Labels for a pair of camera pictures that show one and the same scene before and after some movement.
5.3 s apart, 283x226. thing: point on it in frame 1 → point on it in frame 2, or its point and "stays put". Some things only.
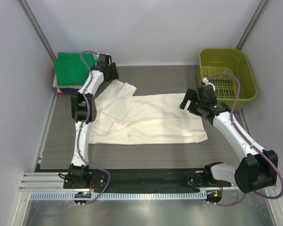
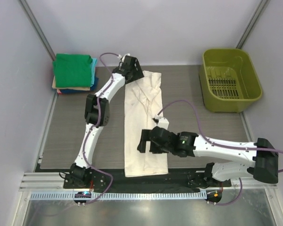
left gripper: (114, 75) → (138, 74)
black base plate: (147, 179) stays put
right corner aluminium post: (251, 24) stays put
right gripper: (191, 95) → (142, 145)
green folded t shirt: (70, 69) stays put
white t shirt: (121, 117) → (143, 102)
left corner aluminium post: (32, 19) stays put
